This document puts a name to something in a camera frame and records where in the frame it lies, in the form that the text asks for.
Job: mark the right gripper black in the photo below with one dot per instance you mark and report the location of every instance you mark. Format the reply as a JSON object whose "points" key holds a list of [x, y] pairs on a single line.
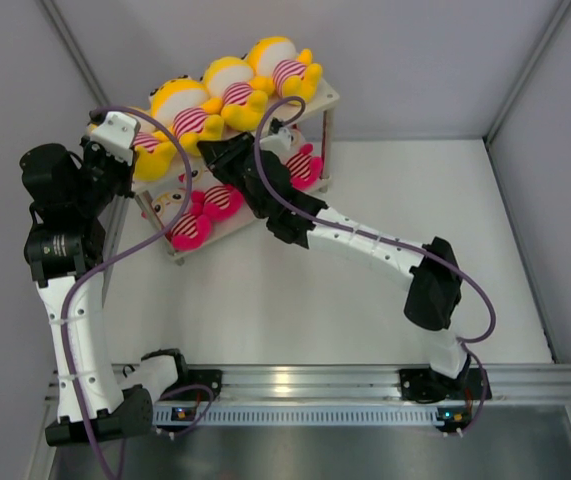
{"points": [[215, 154]]}

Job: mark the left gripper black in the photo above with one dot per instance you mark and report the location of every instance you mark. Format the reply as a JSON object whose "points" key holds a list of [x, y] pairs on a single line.
{"points": [[91, 152]]}

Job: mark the yellow frog plush front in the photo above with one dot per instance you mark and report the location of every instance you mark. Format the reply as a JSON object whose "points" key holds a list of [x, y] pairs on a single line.
{"points": [[154, 152]]}

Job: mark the pink plush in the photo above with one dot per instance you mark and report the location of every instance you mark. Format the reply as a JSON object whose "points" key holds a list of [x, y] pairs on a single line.
{"points": [[304, 165]]}

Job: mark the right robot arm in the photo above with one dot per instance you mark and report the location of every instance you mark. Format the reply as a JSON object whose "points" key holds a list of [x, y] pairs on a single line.
{"points": [[426, 272]]}

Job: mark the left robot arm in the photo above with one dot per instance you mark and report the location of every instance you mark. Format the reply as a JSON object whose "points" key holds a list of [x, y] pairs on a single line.
{"points": [[64, 251]]}

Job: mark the pink plush shelf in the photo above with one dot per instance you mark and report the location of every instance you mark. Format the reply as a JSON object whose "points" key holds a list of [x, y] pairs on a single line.
{"points": [[194, 227], [212, 198]]}

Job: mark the pink plush shelf left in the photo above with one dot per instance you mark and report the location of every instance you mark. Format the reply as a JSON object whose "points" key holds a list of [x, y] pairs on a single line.
{"points": [[194, 227]]}

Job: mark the yellow plush on shelf top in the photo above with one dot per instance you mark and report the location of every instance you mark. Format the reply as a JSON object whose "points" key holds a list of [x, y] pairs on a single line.
{"points": [[289, 72]]}

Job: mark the white two-tier shelf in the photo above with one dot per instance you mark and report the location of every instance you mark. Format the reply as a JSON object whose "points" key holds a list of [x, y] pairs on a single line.
{"points": [[315, 122]]}

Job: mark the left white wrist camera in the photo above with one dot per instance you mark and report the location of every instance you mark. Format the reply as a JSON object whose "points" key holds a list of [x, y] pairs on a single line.
{"points": [[116, 134]]}

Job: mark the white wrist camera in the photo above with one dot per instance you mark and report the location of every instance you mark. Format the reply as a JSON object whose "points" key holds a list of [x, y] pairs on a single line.
{"points": [[278, 142], [116, 134]]}

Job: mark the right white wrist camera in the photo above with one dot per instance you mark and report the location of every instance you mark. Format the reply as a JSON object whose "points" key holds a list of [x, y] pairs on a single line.
{"points": [[278, 142]]}

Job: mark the left corner aluminium post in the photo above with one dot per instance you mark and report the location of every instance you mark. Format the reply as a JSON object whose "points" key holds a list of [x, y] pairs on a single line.
{"points": [[56, 19]]}

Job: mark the corner aluminium post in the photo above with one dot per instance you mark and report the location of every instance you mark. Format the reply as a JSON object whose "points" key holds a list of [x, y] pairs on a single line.
{"points": [[56, 19], [535, 56]]}

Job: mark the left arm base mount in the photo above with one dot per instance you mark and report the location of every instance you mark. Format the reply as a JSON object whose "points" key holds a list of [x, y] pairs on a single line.
{"points": [[187, 403]]}

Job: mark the aluminium front rail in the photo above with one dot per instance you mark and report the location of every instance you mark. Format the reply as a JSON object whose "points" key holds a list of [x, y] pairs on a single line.
{"points": [[519, 384]]}

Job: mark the white slotted cable duct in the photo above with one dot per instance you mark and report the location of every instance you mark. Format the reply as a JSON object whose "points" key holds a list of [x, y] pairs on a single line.
{"points": [[298, 415]]}

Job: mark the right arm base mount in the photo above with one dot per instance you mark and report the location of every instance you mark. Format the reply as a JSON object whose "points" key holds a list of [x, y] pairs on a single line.
{"points": [[425, 387]]}

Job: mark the right corner aluminium post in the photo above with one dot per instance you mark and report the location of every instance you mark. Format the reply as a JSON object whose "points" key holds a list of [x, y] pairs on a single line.
{"points": [[535, 56]]}

